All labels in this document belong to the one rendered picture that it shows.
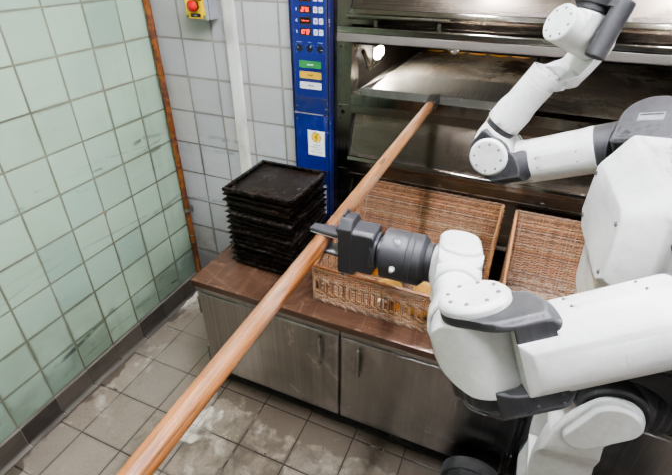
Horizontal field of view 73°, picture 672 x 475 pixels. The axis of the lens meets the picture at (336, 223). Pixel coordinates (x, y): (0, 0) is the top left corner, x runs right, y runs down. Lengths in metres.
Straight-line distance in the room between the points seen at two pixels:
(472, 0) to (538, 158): 0.73
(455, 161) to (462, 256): 1.04
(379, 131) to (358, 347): 0.80
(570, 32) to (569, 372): 0.61
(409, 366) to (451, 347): 1.04
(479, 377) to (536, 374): 0.06
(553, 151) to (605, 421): 0.48
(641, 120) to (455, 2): 0.81
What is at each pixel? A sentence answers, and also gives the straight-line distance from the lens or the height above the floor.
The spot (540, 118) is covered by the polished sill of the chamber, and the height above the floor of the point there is 1.17.
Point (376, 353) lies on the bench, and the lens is 1.56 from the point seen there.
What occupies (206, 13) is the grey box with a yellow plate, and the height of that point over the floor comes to 1.44.
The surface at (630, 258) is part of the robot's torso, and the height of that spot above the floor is 1.31.
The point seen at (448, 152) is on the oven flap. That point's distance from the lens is 1.71.
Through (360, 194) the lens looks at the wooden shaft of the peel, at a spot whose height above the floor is 1.20.
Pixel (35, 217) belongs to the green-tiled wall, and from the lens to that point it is 1.91.
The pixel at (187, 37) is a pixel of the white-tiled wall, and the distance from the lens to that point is 2.08.
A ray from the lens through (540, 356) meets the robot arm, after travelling 0.48.
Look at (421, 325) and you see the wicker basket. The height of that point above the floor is 0.61.
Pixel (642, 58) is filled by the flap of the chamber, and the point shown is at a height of 1.40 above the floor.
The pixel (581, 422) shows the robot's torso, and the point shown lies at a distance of 0.95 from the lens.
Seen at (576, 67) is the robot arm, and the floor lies 1.45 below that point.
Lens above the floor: 1.65
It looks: 31 degrees down
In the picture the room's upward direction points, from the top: straight up
